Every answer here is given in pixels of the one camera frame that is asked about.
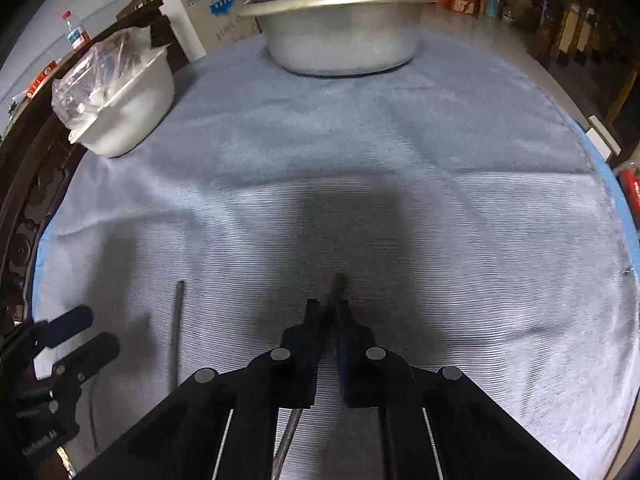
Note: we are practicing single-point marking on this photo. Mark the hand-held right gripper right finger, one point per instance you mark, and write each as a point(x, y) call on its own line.
point(344, 355)

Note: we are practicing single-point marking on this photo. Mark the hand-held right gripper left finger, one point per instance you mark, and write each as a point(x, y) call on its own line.
point(310, 355)

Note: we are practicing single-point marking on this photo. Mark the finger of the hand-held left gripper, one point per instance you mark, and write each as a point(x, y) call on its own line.
point(67, 322)
point(92, 352)

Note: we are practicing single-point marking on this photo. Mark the metal chopstick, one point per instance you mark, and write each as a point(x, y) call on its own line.
point(339, 285)
point(178, 320)

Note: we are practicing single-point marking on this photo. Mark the grey cloth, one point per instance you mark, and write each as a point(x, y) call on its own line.
point(350, 185)

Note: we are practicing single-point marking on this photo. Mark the white bowl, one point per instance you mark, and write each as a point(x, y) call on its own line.
point(130, 110)

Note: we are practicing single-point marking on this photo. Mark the red packet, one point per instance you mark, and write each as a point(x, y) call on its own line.
point(42, 77)

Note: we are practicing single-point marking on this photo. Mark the clear plastic bag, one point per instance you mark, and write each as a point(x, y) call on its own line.
point(95, 75)

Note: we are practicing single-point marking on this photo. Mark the clear bottle with red cap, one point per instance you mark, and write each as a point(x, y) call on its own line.
point(75, 35)

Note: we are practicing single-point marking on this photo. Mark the metal pot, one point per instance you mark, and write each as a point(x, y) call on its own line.
point(345, 40)

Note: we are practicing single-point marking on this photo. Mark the blue cloth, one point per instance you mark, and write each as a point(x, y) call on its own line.
point(615, 180)

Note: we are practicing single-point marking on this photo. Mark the red and white stool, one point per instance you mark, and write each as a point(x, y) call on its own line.
point(631, 185)

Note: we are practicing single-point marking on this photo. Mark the white step stool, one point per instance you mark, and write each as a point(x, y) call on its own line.
point(600, 135)

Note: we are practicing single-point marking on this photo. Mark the white cardboard box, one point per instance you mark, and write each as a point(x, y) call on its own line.
point(210, 10)

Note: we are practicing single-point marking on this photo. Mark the blue water jug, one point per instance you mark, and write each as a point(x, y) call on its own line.
point(493, 6)

